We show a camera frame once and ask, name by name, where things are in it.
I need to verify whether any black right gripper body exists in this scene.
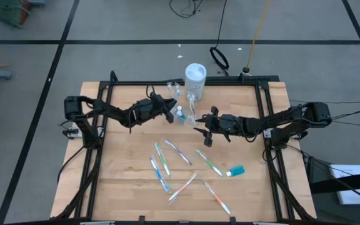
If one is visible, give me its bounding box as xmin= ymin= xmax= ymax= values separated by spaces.
xmin=204 ymin=106 xmax=234 ymax=148

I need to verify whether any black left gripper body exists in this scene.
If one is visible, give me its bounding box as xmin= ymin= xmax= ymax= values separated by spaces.
xmin=137 ymin=93 xmax=166 ymax=121

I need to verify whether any clear plastic organizer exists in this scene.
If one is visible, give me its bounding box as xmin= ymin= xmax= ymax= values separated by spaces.
xmin=166 ymin=81 xmax=199 ymax=126

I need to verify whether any white wipes canister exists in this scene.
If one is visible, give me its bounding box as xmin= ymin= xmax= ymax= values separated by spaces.
xmin=184 ymin=62 xmax=208 ymax=101

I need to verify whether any white pink toothbrush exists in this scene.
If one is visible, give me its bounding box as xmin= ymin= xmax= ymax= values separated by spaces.
xmin=167 ymin=172 xmax=198 ymax=203

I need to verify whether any black bar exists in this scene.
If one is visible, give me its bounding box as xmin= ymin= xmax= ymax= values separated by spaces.
xmin=309 ymin=170 xmax=360 ymax=195

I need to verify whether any white booklet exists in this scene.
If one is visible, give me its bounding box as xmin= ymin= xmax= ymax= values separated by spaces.
xmin=329 ymin=164 xmax=360 ymax=206

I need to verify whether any green and orange bundle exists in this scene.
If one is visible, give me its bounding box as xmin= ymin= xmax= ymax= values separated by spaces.
xmin=0 ymin=0 xmax=31 ymax=29

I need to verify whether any black aluminium table frame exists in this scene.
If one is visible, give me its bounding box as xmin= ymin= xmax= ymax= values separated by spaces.
xmin=51 ymin=70 xmax=318 ymax=225

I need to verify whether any coiled black floor cable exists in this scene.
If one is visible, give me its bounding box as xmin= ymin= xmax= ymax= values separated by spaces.
xmin=209 ymin=0 xmax=230 ymax=76

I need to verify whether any looped black floor cable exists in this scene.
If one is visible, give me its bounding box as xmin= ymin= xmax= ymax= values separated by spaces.
xmin=168 ymin=0 xmax=204 ymax=19

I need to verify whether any long yellow floor cable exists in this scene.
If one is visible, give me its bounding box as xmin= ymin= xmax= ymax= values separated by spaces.
xmin=245 ymin=0 xmax=273 ymax=74

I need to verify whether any thin black floor cable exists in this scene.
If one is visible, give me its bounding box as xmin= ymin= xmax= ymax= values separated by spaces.
xmin=289 ymin=99 xmax=360 ymax=106

